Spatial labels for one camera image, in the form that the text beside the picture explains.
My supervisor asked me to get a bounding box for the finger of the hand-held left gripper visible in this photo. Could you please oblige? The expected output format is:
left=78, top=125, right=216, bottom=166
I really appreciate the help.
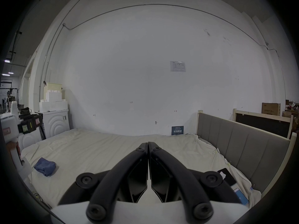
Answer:
left=17, top=112, right=44, bottom=135

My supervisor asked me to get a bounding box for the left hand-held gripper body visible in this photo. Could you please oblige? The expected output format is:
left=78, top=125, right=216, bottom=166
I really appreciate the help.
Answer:
left=0, top=101, right=32, bottom=179

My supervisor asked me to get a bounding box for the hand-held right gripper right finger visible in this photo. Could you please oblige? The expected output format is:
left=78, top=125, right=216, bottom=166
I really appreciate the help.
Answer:
left=149, top=141, right=242, bottom=224

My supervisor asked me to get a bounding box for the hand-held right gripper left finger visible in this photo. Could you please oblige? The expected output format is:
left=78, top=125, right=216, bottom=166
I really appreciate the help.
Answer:
left=58, top=142, right=149, bottom=224

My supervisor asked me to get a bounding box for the person's left hand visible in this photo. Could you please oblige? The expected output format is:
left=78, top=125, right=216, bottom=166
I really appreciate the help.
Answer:
left=6, top=141, right=19, bottom=160

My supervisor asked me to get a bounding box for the white washing machine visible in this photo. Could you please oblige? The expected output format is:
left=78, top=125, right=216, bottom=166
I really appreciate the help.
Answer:
left=35, top=82, right=71, bottom=141

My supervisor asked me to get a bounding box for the bed with beige sheet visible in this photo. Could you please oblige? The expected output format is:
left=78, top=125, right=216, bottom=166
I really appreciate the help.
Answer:
left=21, top=127, right=262, bottom=210

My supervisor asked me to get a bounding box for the dark blue garment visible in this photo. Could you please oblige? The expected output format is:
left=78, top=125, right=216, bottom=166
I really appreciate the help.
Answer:
left=34, top=157, right=57, bottom=177

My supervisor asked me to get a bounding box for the black phone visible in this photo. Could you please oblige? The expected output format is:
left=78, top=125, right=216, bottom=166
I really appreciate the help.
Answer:
left=217, top=168, right=237, bottom=187

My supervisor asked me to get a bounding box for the phone with blue screen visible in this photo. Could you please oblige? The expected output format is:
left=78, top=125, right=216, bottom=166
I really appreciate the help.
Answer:
left=231, top=188, right=250, bottom=206

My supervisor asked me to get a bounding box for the grey padded headboard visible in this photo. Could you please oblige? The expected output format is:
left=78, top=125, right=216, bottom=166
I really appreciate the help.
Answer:
left=197, top=110, right=297, bottom=196

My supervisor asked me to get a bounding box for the white paper notice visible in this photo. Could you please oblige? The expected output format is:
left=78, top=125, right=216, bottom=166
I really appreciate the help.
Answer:
left=170, top=61, right=187, bottom=72

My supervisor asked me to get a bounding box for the wood-framed black board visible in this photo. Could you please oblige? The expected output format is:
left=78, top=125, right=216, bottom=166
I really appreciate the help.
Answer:
left=233, top=108, right=294, bottom=140

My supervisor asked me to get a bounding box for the brown cardboard carton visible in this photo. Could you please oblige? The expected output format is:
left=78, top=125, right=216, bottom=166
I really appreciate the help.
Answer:
left=262, top=102, right=281, bottom=116

